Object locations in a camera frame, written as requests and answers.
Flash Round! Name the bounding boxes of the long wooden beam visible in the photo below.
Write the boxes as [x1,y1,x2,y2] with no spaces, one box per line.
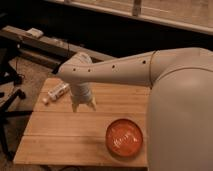
[0,25,113,61]

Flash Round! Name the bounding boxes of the orange ceramic bowl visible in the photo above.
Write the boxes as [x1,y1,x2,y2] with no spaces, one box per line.
[105,119,143,158]

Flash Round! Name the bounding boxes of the white plastic bottle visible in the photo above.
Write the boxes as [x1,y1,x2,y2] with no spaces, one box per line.
[42,83,69,105]

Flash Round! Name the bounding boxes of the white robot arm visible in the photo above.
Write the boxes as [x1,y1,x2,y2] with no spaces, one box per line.
[57,48,213,171]

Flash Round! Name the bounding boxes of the small white box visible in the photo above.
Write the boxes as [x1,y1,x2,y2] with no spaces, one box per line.
[26,28,43,38]

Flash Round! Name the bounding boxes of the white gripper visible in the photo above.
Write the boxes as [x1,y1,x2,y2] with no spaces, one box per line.
[70,83,96,113]

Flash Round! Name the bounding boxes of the wooden board table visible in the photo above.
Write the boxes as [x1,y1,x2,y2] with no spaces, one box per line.
[14,83,149,167]

